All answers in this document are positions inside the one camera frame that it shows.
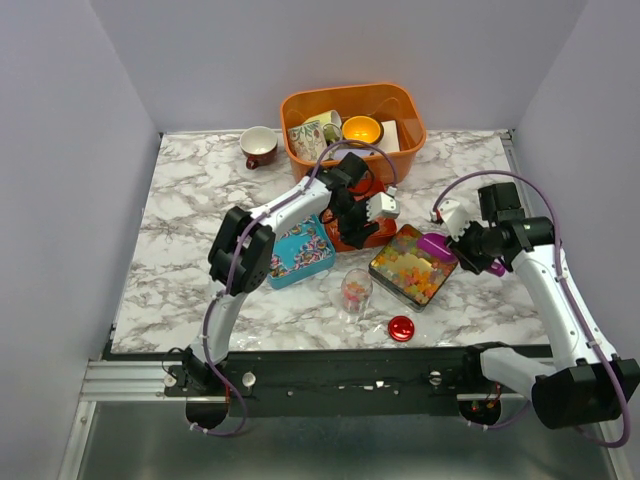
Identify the orange candy tray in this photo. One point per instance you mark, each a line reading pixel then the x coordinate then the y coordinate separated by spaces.
pixel 387 229

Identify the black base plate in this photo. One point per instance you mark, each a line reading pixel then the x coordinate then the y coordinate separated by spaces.
pixel 484 407

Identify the floral patterned mug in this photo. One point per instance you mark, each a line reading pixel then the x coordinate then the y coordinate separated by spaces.
pixel 309 139

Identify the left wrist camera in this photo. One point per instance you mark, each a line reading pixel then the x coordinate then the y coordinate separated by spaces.
pixel 382 205

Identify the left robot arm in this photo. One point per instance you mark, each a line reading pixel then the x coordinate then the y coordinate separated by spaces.
pixel 240 257

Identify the gold tin candy tray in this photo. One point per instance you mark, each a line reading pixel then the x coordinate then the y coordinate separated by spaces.
pixel 408 272

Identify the teal candy tray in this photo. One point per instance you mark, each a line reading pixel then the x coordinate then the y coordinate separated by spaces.
pixel 301 252

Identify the orange black bowl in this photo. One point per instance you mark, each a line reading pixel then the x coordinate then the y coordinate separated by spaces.
pixel 362 128

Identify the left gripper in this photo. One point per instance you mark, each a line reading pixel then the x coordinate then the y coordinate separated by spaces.
pixel 355 234

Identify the orange plastic bin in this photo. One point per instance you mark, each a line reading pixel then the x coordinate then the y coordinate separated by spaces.
pixel 390 104

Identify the lavender cup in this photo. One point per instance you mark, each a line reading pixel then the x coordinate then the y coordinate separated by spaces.
pixel 340 153

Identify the maroon white cup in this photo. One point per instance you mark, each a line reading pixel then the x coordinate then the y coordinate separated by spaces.
pixel 259 145

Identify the clear plastic jar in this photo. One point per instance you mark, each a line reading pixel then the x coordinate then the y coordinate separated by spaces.
pixel 355 293

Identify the aluminium rail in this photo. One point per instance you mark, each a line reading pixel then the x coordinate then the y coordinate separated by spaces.
pixel 125 380

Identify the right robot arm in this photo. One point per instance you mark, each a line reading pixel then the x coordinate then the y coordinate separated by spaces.
pixel 587 382

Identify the red jar lid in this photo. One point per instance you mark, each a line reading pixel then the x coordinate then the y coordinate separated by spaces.
pixel 401 329

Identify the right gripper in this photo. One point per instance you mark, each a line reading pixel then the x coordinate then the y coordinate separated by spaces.
pixel 460 245

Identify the purple plastic scoop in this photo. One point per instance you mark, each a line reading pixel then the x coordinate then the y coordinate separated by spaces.
pixel 434 244

